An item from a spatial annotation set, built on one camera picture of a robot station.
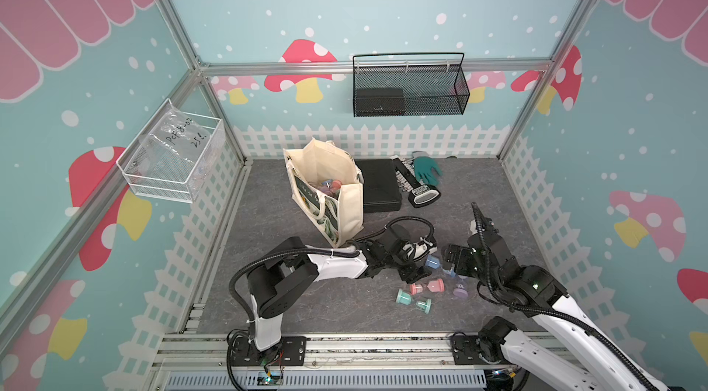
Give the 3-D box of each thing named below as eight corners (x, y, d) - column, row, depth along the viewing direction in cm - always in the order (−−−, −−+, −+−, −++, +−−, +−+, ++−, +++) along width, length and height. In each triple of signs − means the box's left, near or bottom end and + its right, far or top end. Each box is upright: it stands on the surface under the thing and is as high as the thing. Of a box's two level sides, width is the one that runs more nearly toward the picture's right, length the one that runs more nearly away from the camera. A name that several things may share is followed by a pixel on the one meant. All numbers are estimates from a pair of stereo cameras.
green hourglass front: (394, 301, 84) (395, 298, 82) (397, 290, 86) (398, 287, 84) (428, 314, 82) (430, 311, 79) (430, 302, 84) (432, 299, 81)
